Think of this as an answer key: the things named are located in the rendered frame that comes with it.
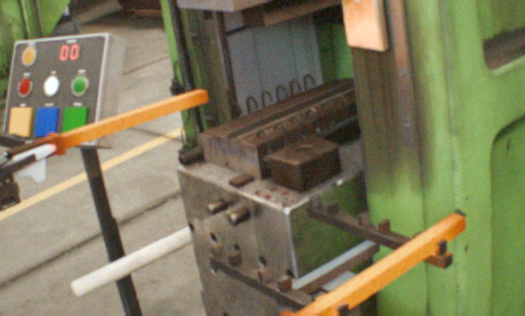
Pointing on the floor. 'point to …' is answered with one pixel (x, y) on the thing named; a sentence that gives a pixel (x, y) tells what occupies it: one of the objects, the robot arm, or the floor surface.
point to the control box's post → (108, 225)
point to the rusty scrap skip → (141, 8)
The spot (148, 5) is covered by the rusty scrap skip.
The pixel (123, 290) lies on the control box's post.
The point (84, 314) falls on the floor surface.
